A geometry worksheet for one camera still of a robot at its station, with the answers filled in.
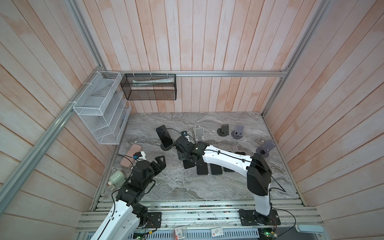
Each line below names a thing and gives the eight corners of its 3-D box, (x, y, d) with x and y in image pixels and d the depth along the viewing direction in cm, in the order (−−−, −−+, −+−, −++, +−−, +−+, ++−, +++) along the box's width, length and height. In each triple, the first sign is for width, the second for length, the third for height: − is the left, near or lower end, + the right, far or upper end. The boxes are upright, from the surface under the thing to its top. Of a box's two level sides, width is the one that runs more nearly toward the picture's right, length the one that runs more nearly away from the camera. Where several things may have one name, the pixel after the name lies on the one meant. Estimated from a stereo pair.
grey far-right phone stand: (232, 139, 108) (234, 133, 102) (230, 131, 113) (232, 125, 107) (242, 139, 108) (245, 133, 102) (240, 131, 113) (243, 125, 107)
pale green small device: (114, 189, 86) (106, 183, 78) (118, 176, 91) (111, 170, 83) (124, 189, 86) (117, 183, 78) (127, 176, 91) (122, 170, 83)
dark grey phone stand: (218, 137, 109) (220, 131, 103) (216, 131, 113) (218, 125, 107) (228, 136, 110) (230, 129, 104) (226, 130, 113) (228, 124, 107)
